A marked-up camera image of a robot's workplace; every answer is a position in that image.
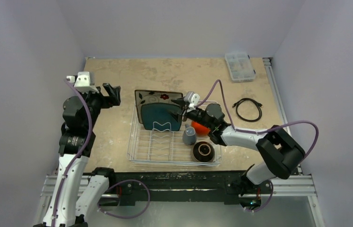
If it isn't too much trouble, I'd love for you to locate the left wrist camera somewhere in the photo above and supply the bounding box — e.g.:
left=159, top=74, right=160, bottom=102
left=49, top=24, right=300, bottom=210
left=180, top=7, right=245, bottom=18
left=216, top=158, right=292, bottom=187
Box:
left=66, top=71, right=99, bottom=94

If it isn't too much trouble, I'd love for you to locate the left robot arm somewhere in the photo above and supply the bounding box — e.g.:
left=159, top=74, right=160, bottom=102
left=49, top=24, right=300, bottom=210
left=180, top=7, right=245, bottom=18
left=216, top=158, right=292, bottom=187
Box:
left=37, top=83, right=121, bottom=227

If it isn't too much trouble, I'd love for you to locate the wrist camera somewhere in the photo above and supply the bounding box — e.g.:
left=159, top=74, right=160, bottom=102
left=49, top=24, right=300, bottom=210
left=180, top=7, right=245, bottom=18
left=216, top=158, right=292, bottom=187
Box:
left=66, top=71, right=99, bottom=94
left=183, top=91, right=200, bottom=111

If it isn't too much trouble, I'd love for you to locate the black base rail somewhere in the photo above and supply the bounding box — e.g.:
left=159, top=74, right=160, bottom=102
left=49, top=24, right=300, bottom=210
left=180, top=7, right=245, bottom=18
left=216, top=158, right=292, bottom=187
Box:
left=103, top=170, right=273, bottom=208

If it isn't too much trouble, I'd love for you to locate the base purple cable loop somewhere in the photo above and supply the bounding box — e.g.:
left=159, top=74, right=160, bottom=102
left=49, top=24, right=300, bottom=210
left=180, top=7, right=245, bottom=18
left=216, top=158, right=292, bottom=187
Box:
left=98, top=179, right=151, bottom=219

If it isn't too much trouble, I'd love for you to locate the white wire dish rack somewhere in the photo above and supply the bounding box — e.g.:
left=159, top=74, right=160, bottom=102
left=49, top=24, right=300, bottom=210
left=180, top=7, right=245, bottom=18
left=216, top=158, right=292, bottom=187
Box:
left=126, top=110, right=222, bottom=166

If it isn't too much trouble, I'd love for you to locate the clear plastic organizer box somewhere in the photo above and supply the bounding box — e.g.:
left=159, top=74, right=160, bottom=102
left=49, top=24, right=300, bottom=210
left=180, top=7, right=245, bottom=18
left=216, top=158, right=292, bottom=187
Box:
left=224, top=52, right=256, bottom=83

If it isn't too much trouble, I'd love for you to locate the black coiled cable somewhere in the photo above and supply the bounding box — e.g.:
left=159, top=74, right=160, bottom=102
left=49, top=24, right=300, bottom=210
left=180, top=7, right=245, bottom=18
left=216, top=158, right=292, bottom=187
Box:
left=232, top=97, right=263, bottom=123

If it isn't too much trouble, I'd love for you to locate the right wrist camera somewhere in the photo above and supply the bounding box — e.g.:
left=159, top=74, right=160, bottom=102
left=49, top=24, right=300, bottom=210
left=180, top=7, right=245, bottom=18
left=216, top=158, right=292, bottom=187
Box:
left=183, top=91, right=200, bottom=111

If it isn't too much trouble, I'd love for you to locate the grey coffee mug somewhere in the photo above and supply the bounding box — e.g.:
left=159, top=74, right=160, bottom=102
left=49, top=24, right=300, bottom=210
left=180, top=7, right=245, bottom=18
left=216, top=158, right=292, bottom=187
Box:
left=182, top=124, right=197, bottom=146

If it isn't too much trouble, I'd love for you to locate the teal square plate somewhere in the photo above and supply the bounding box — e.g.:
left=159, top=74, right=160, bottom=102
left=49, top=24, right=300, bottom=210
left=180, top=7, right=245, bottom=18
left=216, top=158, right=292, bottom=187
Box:
left=141, top=103, right=181, bottom=131

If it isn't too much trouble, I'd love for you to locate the square patterned plate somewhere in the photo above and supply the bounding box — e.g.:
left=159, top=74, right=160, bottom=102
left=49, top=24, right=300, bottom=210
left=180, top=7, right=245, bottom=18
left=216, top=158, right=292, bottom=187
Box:
left=134, top=89, right=183, bottom=123

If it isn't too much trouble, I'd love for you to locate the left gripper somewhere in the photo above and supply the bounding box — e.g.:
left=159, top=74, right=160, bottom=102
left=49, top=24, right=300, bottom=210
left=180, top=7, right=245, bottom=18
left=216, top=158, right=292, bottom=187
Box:
left=73, top=83, right=119, bottom=130

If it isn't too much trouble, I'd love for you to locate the orange bowl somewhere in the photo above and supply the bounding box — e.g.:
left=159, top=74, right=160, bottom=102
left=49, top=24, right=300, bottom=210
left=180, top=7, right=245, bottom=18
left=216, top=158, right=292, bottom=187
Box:
left=191, top=121, right=210, bottom=137

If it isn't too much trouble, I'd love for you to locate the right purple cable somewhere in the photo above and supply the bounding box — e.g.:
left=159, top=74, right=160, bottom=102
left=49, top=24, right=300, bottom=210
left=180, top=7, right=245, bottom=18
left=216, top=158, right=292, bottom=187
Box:
left=196, top=79, right=319, bottom=164

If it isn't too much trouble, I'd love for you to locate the brown bowl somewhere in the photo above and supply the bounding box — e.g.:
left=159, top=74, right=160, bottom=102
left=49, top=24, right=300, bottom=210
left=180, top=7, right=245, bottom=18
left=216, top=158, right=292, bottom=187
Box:
left=191, top=141, right=215, bottom=163

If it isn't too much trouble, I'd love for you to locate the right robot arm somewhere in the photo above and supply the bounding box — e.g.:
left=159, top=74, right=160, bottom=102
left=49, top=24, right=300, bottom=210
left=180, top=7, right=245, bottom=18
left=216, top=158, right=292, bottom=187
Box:
left=171, top=98, right=305, bottom=192

